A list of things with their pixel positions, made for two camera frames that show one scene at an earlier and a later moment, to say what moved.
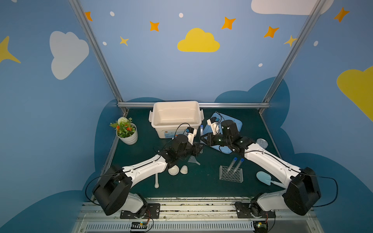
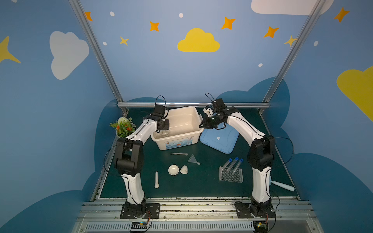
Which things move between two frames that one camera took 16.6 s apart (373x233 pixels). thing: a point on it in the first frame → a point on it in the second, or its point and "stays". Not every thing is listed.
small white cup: x=184 y=169 stays
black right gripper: x=211 y=140 → x=209 y=123
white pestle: x=157 y=185 stays
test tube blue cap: x=232 y=163 stays
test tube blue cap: x=240 y=162 stays
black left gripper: x=196 y=148 → x=163 y=125
